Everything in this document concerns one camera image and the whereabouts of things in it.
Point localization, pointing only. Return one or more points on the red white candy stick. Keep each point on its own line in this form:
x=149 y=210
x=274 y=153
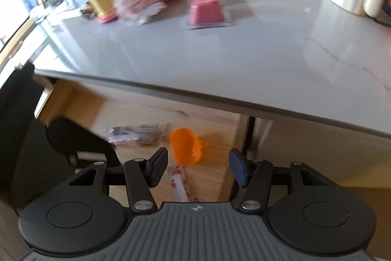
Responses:
x=180 y=184

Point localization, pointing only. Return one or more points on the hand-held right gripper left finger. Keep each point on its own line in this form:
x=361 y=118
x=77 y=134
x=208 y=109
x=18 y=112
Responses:
x=158 y=167

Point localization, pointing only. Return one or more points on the dark snack packet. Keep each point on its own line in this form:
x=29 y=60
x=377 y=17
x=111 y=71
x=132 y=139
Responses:
x=137 y=135

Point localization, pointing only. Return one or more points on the white coffee table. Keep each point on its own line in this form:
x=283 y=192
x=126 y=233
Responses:
x=244 y=65

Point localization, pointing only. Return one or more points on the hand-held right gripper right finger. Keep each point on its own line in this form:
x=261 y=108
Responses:
x=239 y=167

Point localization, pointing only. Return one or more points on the clear snack packet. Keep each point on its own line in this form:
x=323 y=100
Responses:
x=140 y=4

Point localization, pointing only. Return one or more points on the gold pudding cup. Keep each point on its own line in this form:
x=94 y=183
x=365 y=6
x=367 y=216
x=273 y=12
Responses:
x=104 y=2

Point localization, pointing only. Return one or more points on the pink jelly block packet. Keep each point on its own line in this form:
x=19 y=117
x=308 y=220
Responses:
x=206 y=11

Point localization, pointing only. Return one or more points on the orange plastic cup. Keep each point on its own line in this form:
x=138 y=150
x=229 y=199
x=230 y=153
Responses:
x=184 y=146

